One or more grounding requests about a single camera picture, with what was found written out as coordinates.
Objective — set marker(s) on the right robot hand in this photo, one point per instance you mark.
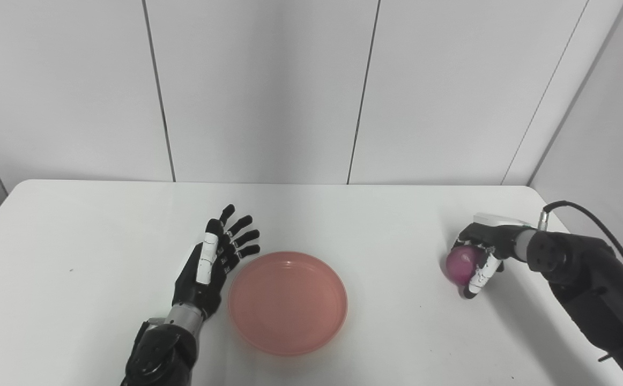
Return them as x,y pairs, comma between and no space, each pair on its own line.
491,246

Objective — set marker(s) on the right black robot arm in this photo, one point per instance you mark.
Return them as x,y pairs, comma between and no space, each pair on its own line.
590,284

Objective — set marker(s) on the purple red onion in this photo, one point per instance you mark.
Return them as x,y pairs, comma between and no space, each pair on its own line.
460,265

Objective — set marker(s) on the pink plate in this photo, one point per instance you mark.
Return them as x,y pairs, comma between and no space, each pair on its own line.
288,303

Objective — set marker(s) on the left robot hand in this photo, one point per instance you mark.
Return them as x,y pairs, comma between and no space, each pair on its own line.
204,271

